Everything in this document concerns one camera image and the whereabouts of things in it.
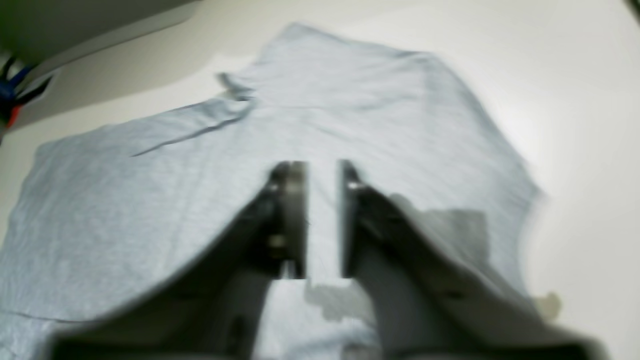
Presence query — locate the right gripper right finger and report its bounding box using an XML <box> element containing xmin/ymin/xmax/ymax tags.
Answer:
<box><xmin>340</xmin><ymin>160</ymin><xmax>606</xmax><ymax>360</ymax></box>

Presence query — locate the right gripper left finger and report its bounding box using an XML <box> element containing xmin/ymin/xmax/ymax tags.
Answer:
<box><xmin>47</xmin><ymin>161</ymin><xmax>308</xmax><ymax>360</ymax></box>

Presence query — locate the grey T-shirt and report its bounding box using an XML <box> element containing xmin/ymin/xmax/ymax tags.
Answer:
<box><xmin>1</xmin><ymin>23</ymin><xmax>539</xmax><ymax>360</ymax></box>

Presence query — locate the blue red bar clamp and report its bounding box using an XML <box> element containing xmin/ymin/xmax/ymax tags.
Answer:
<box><xmin>0</xmin><ymin>55</ymin><xmax>51</xmax><ymax>131</ymax></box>

